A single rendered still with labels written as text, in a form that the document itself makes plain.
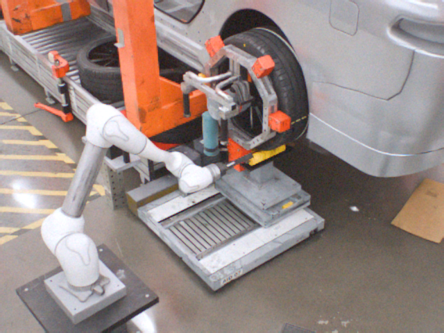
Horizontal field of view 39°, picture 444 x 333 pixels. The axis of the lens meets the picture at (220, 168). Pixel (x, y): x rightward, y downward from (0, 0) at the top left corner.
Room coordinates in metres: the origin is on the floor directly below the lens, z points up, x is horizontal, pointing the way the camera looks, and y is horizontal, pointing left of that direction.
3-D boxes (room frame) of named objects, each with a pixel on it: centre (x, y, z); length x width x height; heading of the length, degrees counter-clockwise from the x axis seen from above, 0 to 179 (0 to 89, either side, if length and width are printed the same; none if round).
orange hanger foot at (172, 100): (3.37, 0.17, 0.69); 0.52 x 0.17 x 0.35; 126
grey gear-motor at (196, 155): (3.18, 0.10, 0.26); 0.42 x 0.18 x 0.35; 126
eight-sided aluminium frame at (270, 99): (2.96, -0.11, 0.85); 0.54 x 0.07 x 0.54; 36
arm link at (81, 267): (2.09, 0.66, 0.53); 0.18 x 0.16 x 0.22; 37
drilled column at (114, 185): (3.13, 0.68, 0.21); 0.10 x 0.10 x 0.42; 36
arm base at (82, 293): (2.06, 0.64, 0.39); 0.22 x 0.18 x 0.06; 51
